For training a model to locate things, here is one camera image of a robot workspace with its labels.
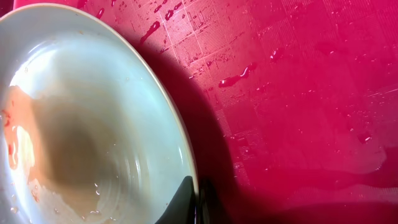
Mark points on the light blue plate right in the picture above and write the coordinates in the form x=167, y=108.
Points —
x=88, y=132

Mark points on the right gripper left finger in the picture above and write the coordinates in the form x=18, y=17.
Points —
x=181, y=209

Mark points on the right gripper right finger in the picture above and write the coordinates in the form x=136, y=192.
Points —
x=206, y=205

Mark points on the red plastic tray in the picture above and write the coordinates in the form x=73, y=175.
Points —
x=291, y=105

